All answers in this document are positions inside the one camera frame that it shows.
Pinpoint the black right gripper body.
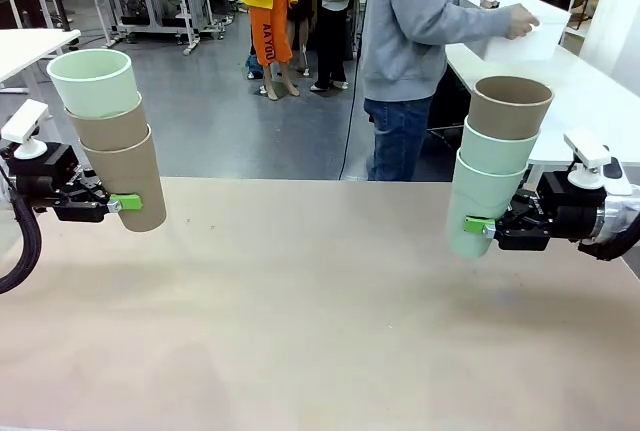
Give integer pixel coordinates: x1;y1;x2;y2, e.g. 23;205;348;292
493;170;610;253

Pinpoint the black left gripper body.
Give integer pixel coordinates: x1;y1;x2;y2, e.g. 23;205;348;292
0;142;111;225

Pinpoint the brown plastic cup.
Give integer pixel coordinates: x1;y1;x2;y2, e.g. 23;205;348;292
64;92;152;155
79;123;168;234
471;75;556;142

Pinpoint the green plastic cup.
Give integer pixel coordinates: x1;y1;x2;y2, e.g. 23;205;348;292
444;148;529;260
45;48;142;120
459;115;542;177

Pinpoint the white plastic basket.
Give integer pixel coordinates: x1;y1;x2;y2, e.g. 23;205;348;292
458;0;573;64

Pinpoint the person's right forearm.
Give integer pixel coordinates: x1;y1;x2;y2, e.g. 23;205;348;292
438;2;514;48

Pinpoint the person's right hand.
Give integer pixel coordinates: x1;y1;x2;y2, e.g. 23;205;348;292
501;2;543;43

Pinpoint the large white side table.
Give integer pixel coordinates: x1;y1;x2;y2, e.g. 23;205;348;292
443;42;640;182

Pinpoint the black office chair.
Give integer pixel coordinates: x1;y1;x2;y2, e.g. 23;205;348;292
428;64;477;153

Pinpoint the small white side table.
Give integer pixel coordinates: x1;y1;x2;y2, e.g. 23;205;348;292
0;28;83;96

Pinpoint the person in grey hoodie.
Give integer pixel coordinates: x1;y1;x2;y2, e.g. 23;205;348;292
360;0;516;182

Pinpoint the mannequin in yellow and orange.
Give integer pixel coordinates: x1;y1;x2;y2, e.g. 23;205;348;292
226;0;302;102

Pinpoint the figure in dark clothes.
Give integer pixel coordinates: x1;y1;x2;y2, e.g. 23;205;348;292
311;0;363;93

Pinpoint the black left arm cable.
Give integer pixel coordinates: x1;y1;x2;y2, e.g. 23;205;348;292
0;169;43;296

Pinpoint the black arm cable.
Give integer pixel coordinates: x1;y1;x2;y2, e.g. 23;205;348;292
576;222;640;263
0;169;43;296

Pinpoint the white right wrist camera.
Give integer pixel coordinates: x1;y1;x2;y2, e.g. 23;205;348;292
563;130;613;190

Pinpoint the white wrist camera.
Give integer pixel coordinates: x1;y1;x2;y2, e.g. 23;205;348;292
563;130;613;190
0;98;50;160

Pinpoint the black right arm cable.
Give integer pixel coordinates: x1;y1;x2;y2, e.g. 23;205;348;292
576;222;640;263

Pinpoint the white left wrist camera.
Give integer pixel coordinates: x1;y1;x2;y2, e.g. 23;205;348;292
0;98;50;160

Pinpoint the hanging black cable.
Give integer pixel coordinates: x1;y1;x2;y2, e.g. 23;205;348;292
338;0;376;180

